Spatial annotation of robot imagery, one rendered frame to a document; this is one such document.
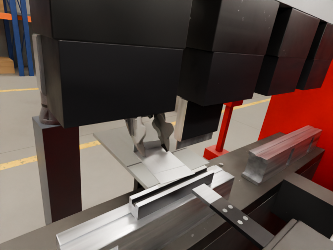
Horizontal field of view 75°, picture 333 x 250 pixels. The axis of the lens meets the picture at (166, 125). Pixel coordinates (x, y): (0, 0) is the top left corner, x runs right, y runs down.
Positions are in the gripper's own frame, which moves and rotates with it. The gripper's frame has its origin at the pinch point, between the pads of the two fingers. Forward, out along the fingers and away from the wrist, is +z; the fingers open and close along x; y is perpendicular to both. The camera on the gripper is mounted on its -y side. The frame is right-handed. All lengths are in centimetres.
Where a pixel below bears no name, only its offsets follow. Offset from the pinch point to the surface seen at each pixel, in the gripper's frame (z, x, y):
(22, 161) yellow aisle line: -35, -32, -199
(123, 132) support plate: -7.5, -2.2, -10.6
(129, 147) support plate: -2.4, -4.1, -4.4
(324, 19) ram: -17.9, 34.7, 30.3
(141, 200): 9.4, -9.2, 8.1
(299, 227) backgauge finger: 18.1, 6.5, 25.4
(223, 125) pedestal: -22, 152, -116
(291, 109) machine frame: -7, 85, -9
